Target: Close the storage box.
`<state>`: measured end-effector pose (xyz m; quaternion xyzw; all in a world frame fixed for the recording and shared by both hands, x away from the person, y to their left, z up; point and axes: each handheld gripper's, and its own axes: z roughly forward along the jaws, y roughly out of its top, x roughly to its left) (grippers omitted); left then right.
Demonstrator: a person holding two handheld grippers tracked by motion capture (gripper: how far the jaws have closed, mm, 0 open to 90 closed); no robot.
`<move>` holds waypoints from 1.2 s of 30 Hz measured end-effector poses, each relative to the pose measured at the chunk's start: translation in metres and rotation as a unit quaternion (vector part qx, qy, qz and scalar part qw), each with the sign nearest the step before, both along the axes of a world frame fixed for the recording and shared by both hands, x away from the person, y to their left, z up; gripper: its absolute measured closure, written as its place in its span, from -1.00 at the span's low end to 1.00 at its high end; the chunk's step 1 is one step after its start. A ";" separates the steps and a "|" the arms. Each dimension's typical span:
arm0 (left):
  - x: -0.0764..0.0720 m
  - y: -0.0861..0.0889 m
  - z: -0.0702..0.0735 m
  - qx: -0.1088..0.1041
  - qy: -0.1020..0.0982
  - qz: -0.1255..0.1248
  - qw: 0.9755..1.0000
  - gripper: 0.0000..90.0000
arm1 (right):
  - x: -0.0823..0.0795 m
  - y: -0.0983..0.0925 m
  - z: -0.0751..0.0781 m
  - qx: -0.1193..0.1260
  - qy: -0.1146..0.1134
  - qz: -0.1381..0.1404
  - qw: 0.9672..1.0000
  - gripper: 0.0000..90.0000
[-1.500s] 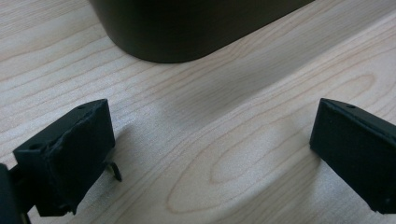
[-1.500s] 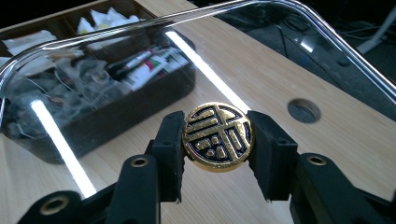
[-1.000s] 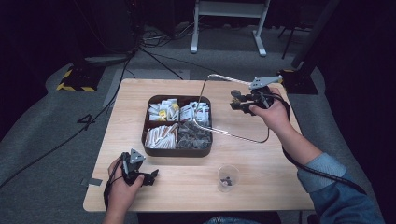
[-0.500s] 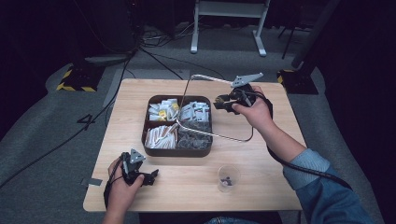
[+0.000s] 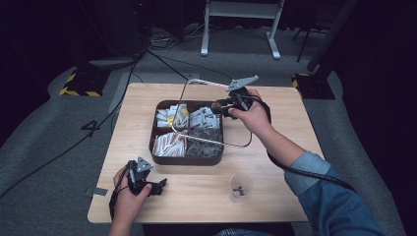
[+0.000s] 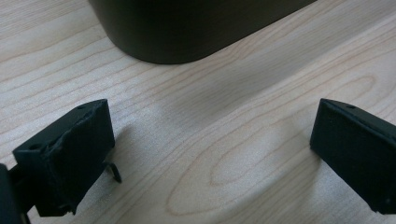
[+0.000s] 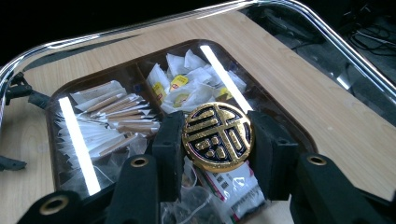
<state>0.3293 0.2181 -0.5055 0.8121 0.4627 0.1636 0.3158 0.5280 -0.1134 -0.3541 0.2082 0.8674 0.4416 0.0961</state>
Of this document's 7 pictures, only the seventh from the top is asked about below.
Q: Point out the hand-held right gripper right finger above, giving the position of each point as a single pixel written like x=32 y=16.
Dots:
x=271 y=152

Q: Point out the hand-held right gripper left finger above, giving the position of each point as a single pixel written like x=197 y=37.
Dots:
x=168 y=149

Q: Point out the dark brown compartment box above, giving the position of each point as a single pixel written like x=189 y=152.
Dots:
x=128 y=76

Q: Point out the pile of red-label white sachets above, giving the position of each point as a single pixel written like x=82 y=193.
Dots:
x=241 y=186

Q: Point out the pile of paper-wrapped sticks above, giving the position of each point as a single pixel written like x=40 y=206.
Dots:
x=124 y=115

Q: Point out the pile of yellow-tagged tea bags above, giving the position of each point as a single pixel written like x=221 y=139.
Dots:
x=194 y=90

